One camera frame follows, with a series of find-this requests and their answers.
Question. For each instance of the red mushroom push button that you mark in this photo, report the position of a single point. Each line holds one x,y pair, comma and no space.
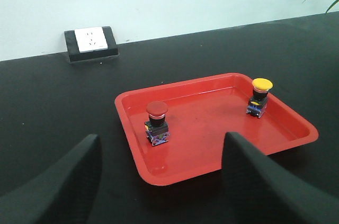
157,129

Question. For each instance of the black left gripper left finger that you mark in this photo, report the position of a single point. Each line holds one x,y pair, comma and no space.
64,193

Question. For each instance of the black white power socket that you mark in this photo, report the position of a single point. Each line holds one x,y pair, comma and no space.
90,44

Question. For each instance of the yellow mushroom push button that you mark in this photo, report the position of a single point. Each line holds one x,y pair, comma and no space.
258,102

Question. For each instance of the red plastic tray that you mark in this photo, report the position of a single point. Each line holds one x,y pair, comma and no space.
200,112

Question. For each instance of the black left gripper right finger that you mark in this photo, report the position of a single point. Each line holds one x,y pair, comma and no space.
261,191

